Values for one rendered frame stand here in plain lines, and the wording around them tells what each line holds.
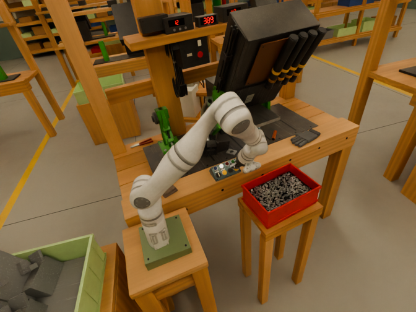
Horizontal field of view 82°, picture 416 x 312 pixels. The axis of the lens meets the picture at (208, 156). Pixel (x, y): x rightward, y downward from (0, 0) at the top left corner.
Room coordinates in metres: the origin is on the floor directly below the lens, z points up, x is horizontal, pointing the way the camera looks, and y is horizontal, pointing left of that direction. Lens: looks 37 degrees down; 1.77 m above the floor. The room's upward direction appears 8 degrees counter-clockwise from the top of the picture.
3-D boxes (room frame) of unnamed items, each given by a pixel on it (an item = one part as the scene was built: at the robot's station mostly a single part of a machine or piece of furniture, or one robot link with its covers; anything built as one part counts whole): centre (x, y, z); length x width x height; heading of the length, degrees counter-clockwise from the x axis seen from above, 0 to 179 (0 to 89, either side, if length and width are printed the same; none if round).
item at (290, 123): (1.32, -0.16, 0.89); 1.10 x 0.42 x 0.02; 109
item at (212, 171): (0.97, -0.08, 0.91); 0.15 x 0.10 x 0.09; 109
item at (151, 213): (0.62, 0.25, 1.14); 0.09 x 0.09 x 0.17; 89
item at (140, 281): (0.62, 0.26, 0.83); 0.32 x 0.32 x 0.04; 16
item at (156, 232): (0.62, 0.25, 0.98); 0.09 x 0.09 x 0.17; 22
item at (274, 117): (1.25, -0.27, 1.11); 0.39 x 0.16 x 0.03; 19
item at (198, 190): (1.05, -0.25, 0.82); 1.50 x 0.14 x 0.15; 109
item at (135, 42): (1.56, -0.08, 1.52); 0.90 x 0.25 x 0.04; 109
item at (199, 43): (1.48, 0.01, 1.42); 0.17 x 0.12 x 0.15; 109
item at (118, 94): (1.67, -0.04, 1.23); 1.30 x 0.05 x 0.09; 109
